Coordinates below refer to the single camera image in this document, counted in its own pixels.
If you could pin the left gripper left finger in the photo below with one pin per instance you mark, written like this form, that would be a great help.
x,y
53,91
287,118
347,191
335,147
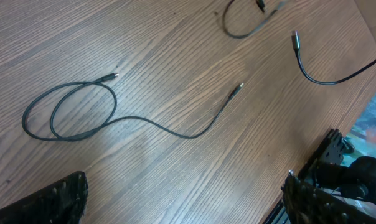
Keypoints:
x,y
64,201

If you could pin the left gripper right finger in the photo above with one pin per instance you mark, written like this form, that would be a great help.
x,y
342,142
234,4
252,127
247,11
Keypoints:
x,y
306,203

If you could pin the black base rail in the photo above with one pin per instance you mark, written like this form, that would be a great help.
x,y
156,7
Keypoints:
x,y
331,150

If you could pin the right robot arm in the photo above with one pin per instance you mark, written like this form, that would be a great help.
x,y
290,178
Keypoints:
x,y
355,181

